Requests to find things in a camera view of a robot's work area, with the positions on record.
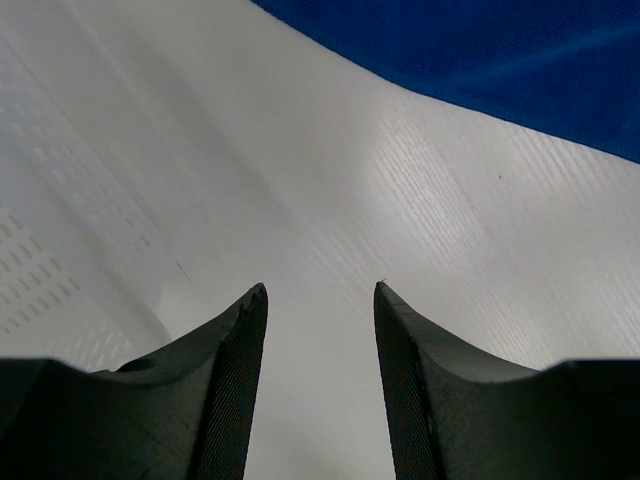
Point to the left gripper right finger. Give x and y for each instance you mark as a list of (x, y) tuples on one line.
[(455, 411)]

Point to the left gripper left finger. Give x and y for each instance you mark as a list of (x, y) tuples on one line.
[(184, 411)]

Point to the blue towel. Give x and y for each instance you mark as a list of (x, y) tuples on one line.
[(569, 69)]

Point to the white plastic basket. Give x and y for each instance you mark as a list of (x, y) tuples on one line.
[(81, 263)]

